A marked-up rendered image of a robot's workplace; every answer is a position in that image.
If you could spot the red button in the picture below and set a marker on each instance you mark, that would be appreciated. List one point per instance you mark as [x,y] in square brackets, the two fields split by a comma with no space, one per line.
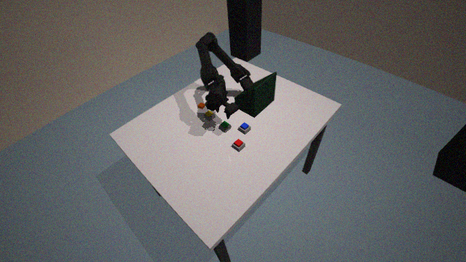
[238,145]

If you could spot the blue button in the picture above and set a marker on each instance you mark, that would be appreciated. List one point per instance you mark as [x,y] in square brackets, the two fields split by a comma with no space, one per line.
[244,128]

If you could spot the yellow button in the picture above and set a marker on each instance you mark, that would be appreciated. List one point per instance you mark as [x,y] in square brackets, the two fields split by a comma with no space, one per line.
[209,115]

